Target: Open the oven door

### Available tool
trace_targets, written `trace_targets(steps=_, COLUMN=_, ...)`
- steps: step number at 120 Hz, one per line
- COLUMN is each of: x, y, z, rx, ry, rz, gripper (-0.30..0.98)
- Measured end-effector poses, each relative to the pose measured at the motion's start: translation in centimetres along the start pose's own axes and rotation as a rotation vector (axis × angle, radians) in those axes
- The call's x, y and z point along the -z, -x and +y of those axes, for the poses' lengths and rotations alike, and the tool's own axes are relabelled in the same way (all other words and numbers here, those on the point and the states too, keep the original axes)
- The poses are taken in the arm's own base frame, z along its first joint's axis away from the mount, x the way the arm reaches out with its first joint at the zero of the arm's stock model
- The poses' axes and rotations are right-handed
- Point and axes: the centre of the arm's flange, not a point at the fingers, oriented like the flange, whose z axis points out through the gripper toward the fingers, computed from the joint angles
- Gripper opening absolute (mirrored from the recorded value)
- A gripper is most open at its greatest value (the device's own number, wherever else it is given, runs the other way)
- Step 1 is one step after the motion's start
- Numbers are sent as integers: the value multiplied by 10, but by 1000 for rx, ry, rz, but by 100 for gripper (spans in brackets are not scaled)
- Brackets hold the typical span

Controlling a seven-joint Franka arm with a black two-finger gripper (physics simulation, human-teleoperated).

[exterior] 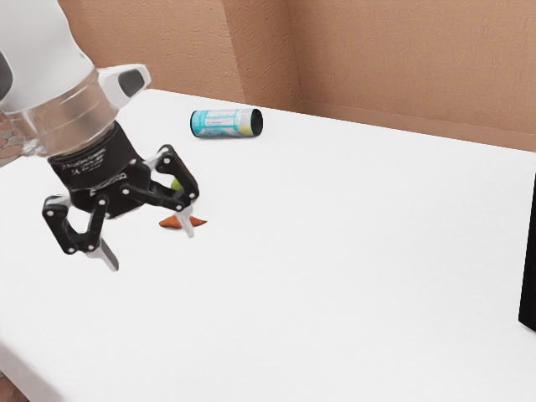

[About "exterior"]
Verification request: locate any orange and green carrot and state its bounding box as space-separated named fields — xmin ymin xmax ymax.
xmin=158 ymin=177 xmax=208 ymax=229

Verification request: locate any black box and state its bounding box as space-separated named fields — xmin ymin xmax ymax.
xmin=518 ymin=171 xmax=536 ymax=332

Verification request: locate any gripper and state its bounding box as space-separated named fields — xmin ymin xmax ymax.
xmin=41 ymin=121 xmax=200 ymax=272

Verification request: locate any teal printed can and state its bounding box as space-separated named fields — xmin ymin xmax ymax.
xmin=190 ymin=107 xmax=264 ymax=140

